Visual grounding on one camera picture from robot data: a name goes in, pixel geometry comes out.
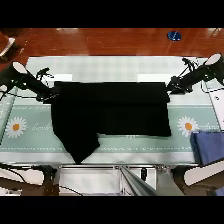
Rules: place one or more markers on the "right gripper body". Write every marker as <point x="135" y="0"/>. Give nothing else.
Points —
<point x="176" y="86"/>

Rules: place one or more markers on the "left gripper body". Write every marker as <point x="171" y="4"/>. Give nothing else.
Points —
<point x="49" y="95"/>

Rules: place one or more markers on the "black T-shirt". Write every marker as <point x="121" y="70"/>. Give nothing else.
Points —
<point x="110" y="110"/>

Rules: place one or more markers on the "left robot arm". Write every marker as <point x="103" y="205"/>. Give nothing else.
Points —
<point x="26" y="78"/>

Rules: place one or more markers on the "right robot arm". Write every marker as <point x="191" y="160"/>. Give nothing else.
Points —
<point x="205" y="70"/>

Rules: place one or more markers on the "blue round disc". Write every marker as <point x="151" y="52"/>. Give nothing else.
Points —
<point x="174" y="35"/>

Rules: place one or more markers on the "blue garment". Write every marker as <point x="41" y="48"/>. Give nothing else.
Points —
<point x="208" y="146"/>

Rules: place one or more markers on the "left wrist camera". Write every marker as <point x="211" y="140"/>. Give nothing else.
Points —
<point x="44" y="74"/>

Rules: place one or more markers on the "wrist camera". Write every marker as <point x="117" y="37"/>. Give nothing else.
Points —
<point x="44" y="74"/>
<point x="188" y="64"/>

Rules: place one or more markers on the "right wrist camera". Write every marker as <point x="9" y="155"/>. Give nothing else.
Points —
<point x="188" y="64"/>

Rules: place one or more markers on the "silver frame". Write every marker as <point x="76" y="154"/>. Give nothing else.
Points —
<point x="140" y="183"/>

